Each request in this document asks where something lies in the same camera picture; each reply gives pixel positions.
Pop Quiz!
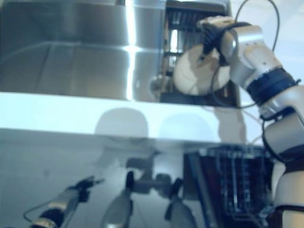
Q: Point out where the left robot hand dark palm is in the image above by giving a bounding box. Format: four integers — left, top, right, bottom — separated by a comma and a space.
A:
70, 175, 105, 198

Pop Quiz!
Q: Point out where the right robot hand dark palm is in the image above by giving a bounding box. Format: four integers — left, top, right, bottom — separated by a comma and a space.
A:
198, 16, 238, 60

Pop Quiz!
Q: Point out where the cream round plate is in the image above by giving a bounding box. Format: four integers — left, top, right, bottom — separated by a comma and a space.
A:
172, 44, 230, 96

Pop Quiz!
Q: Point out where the dishwasher lower rack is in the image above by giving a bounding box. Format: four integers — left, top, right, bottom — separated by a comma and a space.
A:
184, 146, 276, 228

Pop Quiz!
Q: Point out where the black sink dish rack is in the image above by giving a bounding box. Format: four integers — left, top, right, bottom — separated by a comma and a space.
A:
160, 0, 239, 107

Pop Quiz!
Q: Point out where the left robot leg black foot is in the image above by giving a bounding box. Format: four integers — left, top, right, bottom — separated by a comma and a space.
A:
102, 171, 135, 228

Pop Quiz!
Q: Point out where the robot leg black foot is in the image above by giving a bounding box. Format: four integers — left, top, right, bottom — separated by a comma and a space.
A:
164, 178, 198, 228
102, 171, 135, 228

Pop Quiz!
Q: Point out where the white cabinet door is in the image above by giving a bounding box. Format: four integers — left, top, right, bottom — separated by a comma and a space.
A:
104, 136, 186, 167
0, 128, 129, 167

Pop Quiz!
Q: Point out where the right robot leg black foot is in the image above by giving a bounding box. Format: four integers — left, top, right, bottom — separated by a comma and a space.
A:
164, 178, 198, 228

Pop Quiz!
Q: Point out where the stainless steel sink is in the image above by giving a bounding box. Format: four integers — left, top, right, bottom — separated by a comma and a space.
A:
0, 0, 241, 108

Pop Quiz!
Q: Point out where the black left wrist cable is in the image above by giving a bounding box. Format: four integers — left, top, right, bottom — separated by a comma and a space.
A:
23, 201, 53, 222

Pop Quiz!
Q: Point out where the dishwasher wire rack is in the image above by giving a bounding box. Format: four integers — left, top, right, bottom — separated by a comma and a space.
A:
201, 146, 274, 220

